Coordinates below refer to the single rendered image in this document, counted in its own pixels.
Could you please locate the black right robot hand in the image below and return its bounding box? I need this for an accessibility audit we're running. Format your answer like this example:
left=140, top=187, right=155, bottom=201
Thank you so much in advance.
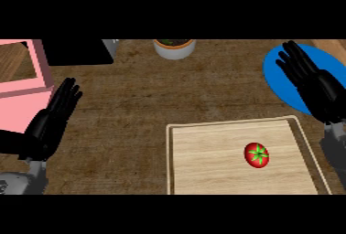
left=275, top=40, right=346, bottom=125

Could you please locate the blue plate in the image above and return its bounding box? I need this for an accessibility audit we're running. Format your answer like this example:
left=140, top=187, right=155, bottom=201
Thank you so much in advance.
left=262, top=43, right=346, bottom=116

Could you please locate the red tomato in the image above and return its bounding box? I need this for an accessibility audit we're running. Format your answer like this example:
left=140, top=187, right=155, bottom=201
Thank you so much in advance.
left=244, top=142, right=271, bottom=169

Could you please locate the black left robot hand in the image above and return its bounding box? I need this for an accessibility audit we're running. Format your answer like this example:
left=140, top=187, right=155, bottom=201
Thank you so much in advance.
left=0, top=77, right=84, bottom=163

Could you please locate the grey metal object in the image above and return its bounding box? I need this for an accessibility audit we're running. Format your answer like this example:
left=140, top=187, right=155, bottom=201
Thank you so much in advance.
left=102, top=38, right=121, bottom=60

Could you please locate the white plant pot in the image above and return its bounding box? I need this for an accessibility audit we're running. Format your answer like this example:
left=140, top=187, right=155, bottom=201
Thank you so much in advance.
left=152, top=38, right=197, bottom=60

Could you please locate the pale wooden tray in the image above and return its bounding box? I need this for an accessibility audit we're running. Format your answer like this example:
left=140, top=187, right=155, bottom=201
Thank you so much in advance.
left=166, top=114, right=334, bottom=196

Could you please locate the pink open box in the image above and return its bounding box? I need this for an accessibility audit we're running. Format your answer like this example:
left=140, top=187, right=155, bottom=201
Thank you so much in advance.
left=0, top=38, right=56, bottom=134

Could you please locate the black flat appliance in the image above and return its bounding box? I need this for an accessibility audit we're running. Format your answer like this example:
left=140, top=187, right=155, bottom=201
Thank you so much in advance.
left=25, top=38, right=115, bottom=67

